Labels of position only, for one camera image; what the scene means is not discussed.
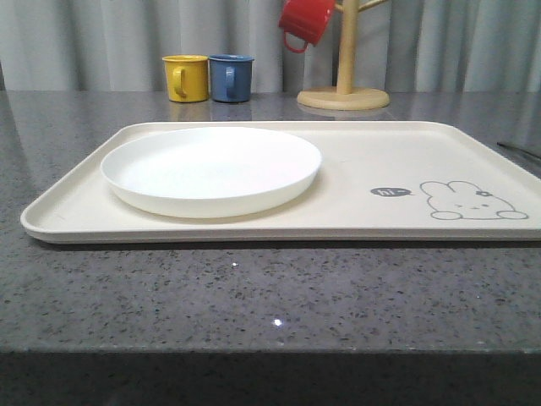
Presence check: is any white round plate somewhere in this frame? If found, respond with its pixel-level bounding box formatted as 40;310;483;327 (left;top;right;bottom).
101;127;322;218

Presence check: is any cream rabbit serving tray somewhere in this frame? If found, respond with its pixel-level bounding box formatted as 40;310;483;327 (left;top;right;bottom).
20;121;540;244

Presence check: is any wooden mug tree stand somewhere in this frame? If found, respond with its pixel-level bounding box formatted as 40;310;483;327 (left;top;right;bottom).
297;1;390;111

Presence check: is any blue enamel mug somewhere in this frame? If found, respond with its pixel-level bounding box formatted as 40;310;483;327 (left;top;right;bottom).
209;54;254;103

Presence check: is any yellow enamel mug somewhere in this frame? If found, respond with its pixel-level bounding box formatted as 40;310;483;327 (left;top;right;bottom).
162;55;210;102

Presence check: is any red enamel mug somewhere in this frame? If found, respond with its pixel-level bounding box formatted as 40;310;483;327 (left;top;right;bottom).
278;0;336;53

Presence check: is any grey pleated curtain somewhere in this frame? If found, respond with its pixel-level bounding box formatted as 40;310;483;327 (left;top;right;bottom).
1;1;540;92

